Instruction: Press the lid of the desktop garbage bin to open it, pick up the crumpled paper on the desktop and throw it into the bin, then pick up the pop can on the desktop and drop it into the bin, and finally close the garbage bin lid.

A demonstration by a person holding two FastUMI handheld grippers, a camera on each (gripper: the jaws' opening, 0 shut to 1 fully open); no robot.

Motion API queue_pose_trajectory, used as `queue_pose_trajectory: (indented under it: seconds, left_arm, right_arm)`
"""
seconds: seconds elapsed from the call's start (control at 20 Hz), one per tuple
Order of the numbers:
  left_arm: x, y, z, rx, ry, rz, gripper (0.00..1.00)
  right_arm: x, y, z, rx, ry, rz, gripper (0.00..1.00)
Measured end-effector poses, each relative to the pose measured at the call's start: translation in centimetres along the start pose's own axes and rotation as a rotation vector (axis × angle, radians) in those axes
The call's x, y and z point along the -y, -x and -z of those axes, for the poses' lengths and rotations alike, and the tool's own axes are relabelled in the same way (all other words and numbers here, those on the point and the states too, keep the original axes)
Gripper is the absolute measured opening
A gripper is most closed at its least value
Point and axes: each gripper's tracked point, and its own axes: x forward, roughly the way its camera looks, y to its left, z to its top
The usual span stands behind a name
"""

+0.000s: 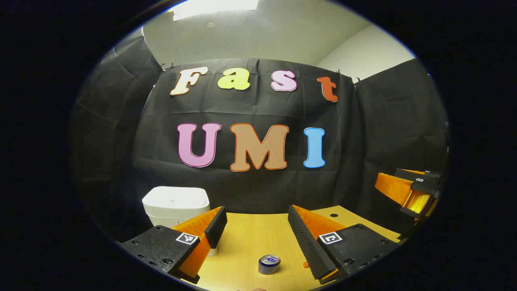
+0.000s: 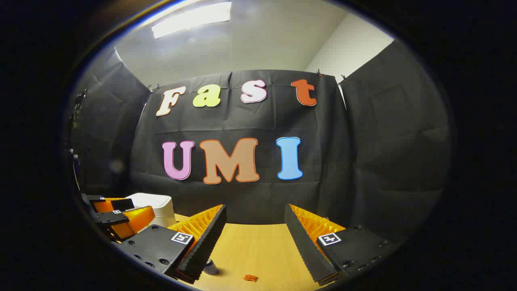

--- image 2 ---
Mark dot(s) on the ceiling light panel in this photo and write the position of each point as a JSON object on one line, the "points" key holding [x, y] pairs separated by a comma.
{"points": [[194, 18]]}

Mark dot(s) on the orange paper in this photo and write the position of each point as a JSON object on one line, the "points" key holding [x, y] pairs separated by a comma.
{"points": [[250, 277]]}

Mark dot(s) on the black backdrop cloth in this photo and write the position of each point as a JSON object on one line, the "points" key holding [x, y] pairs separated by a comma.
{"points": [[242, 121]]}

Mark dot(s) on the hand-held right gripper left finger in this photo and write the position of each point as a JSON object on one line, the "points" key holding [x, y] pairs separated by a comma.
{"points": [[206, 246]]}

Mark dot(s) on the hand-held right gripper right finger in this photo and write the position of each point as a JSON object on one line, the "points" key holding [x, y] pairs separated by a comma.
{"points": [[307, 250]]}

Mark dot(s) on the white desktop garbage bin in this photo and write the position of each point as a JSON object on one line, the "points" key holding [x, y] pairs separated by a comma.
{"points": [[157, 204]]}

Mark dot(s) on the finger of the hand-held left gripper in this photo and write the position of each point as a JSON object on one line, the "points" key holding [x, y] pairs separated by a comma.
{"points": [[137, 220], [121, 204]]}

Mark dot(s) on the wooden desktop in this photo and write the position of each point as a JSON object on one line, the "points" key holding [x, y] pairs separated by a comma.
{"points": [[258, 250]]}

